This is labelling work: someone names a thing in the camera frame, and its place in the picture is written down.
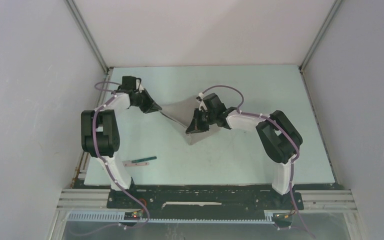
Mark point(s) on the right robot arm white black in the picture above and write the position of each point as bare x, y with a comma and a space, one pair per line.
280, 139

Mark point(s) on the left aluminium frame post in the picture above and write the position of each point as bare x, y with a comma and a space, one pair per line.
87, 35

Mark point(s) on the grey cloth napkin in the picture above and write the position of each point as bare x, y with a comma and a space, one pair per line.
180, 114

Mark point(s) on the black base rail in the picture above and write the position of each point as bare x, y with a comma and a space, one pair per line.
205, 202

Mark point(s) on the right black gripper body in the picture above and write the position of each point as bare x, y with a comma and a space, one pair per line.
212, 115

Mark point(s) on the right aluminium frame post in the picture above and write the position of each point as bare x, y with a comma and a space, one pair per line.
320, 34

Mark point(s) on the aluminium frame post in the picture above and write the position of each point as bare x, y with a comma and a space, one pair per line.
87, 35
320, 34

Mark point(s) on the white slotted cable duct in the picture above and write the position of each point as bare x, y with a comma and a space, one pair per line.
120, 217

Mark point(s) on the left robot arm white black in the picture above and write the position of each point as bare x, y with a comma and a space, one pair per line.
100, 136

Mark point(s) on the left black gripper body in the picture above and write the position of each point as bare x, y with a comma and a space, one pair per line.
137, 97

